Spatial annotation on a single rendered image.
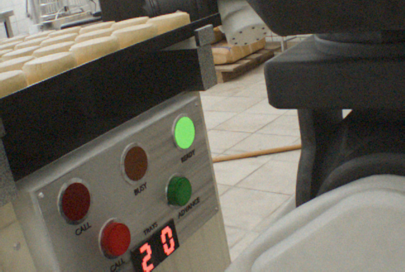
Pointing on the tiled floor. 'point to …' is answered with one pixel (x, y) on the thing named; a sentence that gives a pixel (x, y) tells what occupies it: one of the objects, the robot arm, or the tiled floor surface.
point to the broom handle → (256, 153)
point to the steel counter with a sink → (7, 22)
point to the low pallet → (245, 64)
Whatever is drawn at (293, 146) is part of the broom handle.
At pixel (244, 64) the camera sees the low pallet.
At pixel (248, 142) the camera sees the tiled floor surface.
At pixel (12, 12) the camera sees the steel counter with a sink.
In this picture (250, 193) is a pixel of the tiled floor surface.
